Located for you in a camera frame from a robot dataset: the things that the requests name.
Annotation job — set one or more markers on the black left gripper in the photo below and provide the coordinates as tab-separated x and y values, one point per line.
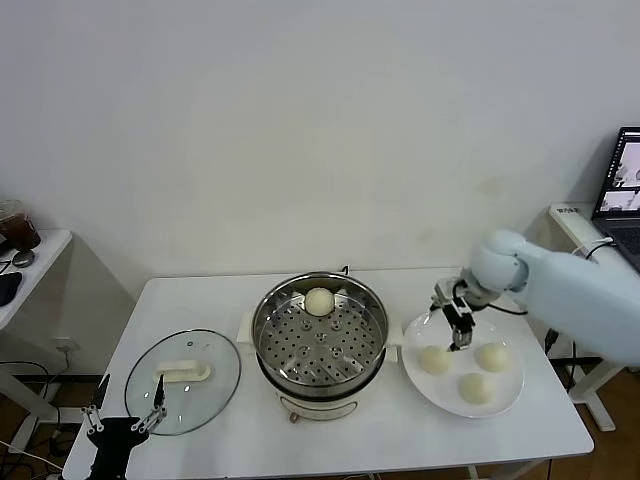
115	440

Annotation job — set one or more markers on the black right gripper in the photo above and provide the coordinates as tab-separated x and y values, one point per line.
460	310

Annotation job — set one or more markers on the steamed white baozi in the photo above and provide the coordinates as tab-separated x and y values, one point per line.
319	301
494	357
434	359
475	387

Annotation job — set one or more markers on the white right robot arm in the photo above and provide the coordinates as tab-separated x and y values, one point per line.
565	295

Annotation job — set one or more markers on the white round plate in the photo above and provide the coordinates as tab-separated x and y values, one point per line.
425	395

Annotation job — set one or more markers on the white electric cooker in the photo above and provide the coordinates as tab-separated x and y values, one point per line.
320	402

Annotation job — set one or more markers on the black computer mouse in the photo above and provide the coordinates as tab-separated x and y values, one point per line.
7	289

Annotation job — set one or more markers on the white side table under cup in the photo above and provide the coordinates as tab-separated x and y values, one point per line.
45	255

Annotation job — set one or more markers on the white side table under laptop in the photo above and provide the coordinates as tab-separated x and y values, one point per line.
575	220

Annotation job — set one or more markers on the small round grey puck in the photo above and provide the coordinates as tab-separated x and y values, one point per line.
24	257

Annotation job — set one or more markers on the dark grey open laptop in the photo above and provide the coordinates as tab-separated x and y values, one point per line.
622	232

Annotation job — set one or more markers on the plastic cup of iced coffee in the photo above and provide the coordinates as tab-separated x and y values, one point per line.
20	232

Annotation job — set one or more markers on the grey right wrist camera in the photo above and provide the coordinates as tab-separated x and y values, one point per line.
443	292

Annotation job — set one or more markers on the white wall outlet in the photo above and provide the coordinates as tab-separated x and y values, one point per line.
64	345

